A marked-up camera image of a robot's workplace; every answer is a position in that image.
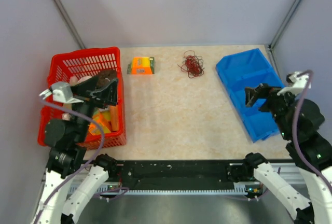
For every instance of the blue plastic divided bin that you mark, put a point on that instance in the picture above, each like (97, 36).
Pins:
(250, 69)

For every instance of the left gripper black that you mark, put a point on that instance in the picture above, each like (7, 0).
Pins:
(108, 95)

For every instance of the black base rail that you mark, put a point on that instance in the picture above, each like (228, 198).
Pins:
(179, 174)

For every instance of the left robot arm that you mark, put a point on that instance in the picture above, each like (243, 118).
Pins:
(71, 183)

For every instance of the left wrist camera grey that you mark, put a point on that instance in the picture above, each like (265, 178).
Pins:
(60, 92)

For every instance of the pink wrapped snack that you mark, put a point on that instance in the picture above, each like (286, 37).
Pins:
(74, 80)

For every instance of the red plastic basket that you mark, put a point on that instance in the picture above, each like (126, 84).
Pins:
(81, 63)

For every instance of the orange yellow box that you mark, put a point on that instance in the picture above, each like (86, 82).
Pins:
(141, 66)

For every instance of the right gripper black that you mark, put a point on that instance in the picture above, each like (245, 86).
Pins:
(251, 94)

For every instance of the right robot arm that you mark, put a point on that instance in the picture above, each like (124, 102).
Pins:
(298, 120)

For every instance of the brown round cake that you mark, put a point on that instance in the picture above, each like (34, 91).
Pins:
(105, 76)

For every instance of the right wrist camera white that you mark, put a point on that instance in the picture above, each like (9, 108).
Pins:
(296, 83)

